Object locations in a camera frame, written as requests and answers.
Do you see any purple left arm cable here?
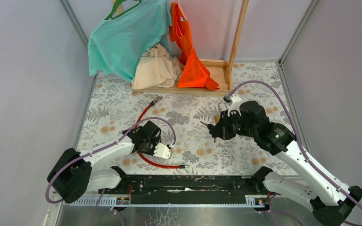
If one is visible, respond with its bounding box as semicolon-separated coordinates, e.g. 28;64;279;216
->
45;117;177;226

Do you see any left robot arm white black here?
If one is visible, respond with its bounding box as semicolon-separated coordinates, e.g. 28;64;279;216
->
47;121;171;203

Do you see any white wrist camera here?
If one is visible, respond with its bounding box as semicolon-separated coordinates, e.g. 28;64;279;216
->
223;94;242;117
153;143;171;159

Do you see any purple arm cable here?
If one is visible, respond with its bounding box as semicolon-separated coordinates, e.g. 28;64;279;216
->
226;80;362;226
45;117;177;226

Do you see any orange garment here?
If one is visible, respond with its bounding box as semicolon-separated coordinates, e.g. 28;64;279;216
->
169;2;219;90

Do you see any aluminium frame rail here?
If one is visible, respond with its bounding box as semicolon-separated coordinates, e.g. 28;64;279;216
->
53;176;333;208

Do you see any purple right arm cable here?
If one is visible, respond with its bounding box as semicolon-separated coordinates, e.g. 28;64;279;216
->
226;80;362;226

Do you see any black headed key bunch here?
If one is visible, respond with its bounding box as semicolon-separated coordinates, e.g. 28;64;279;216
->
200;121;216;143

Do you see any beige cloth bag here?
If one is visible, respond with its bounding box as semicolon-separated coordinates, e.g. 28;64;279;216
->
132;43;184;90

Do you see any floral table mat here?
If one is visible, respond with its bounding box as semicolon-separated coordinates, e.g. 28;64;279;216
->
75;73;296;176

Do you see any teal t-shirt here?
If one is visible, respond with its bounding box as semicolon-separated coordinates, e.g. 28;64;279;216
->
87;0;171;82

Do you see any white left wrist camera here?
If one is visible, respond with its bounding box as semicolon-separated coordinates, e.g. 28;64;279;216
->
153;143;171;159

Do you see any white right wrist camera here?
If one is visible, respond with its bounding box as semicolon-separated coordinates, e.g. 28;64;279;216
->
223;94;242;117

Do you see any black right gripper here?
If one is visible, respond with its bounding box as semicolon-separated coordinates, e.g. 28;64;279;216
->
210;109;257;140

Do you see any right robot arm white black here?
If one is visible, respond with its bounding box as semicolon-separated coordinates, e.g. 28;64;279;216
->
207;101;362;226

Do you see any green clothes hanger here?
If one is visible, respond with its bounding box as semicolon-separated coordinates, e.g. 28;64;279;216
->
104;0;142;21

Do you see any wooden clothes rack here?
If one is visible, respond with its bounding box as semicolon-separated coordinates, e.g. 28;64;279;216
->
112;0;250;98

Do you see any red cable lock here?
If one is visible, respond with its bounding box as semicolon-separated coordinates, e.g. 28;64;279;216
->
137;96;189;169

